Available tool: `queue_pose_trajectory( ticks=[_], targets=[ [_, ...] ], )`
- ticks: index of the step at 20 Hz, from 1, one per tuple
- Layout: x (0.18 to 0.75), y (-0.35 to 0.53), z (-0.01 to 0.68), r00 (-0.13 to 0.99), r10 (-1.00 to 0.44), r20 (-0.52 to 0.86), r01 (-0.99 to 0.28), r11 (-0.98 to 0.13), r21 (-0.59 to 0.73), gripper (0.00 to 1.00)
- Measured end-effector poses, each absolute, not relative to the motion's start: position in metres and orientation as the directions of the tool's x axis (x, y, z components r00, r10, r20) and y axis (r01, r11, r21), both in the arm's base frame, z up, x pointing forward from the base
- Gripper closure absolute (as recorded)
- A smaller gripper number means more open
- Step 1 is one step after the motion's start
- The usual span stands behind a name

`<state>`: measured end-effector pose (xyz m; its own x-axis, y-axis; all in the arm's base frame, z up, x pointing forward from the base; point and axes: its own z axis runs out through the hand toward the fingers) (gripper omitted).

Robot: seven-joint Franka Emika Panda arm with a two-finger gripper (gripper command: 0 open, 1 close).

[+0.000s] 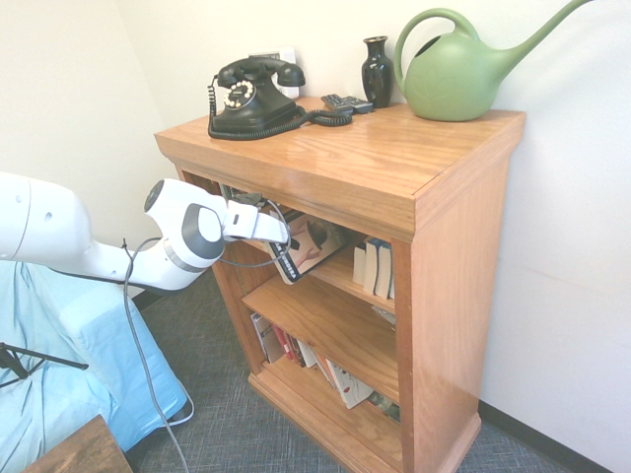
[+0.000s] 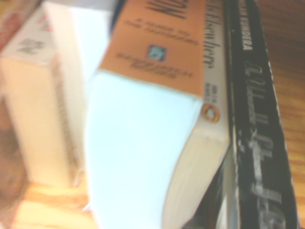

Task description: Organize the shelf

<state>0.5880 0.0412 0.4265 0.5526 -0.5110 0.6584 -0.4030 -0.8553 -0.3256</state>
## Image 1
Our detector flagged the black tripod stand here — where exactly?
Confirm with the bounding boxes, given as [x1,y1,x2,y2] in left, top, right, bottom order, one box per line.
[0,341,91,391]

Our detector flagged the blue cover paperback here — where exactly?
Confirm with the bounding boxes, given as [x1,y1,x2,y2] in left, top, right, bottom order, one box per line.
[364,236,382,298]

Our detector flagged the white cable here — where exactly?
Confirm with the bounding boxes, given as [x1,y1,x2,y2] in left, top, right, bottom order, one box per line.
[166,392,196,428]

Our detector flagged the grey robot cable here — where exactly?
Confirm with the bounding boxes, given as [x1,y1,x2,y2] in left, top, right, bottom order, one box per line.
[120,199,295,473]

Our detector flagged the upright books middle shelf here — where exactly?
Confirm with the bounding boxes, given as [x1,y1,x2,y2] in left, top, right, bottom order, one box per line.
[377,238,396,302]

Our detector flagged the white book red marks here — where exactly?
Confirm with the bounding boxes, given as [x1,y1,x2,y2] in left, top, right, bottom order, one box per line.
[324,358,375,411]

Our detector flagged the black paperback novel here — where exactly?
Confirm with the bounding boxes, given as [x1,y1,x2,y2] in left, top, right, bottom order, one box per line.
[267,211,352,287]

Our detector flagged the light blue cloth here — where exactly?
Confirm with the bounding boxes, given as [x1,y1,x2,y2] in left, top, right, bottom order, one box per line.
[0,258,194,473]

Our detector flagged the red spine book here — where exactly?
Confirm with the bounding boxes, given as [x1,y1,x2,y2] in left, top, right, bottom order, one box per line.
[271,324,300,368]

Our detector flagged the black remote control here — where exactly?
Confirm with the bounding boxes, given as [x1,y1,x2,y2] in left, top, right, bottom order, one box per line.
[339,95,375,114]
[320,93,354,116]

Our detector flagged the white red paperback book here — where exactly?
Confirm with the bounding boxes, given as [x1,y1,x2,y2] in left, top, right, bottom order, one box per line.
[249,310,287,365]

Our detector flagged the loose white papers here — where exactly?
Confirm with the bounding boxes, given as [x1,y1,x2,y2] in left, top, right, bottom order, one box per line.
[370,304,396,327]

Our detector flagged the black rotary telephone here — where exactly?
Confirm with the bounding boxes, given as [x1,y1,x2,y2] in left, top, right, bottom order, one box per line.
[206,56,354,142]

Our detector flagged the dark blue cover book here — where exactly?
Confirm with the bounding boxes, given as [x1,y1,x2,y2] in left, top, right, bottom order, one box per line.
[351,240,370,293]

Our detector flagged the green watering can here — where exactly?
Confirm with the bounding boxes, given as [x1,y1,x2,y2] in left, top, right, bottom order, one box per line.
[392,0,600,123]

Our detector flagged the dark wooden table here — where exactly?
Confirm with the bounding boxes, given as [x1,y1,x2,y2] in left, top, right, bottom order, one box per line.
[19,413,134,473]

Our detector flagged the wooden bookshelf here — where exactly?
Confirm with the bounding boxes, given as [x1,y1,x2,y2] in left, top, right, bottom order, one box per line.
[154,96,527,473]

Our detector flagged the camouflage pattern magazine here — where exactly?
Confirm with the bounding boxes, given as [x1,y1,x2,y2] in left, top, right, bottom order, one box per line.
[367,388,401,426]

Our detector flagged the white square alarm clock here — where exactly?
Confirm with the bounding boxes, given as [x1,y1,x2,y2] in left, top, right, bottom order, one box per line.
[247,45,301,101]

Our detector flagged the black vase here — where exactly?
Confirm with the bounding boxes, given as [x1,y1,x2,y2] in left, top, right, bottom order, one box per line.
[362,34,394,109]

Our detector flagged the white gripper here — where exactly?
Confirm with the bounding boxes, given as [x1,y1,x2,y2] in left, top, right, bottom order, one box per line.
[222,199,297,253]

